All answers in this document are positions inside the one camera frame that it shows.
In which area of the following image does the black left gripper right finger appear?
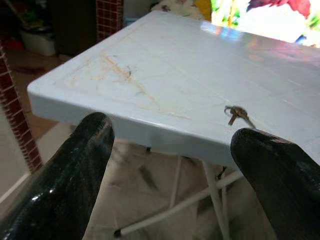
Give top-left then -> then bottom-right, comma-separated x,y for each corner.
230,127 -> 320,240

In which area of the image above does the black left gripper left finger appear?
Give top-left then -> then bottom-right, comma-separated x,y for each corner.
0,111 -> 115,240

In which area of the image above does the beige cloth with dark marks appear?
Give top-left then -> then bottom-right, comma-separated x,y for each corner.
82,138 -> 283,240

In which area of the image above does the red brick tiled pillar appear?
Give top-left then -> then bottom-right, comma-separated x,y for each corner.
96,0 -> 125,43
0,42 -> 44,174

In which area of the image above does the white plastic bin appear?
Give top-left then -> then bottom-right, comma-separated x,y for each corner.
19,26 -> 56,57

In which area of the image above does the white plastic folding table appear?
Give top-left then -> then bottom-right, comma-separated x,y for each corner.
26,10 -> 320,240

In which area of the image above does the dark wooden cabinet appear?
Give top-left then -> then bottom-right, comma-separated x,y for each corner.
48,0 -> 98,57

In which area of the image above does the colourful printed curtain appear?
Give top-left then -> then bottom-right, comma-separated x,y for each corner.
211,0 -> 320,48

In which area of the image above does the floral patterned cloth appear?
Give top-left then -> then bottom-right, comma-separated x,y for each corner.
156,0 -> 213,21

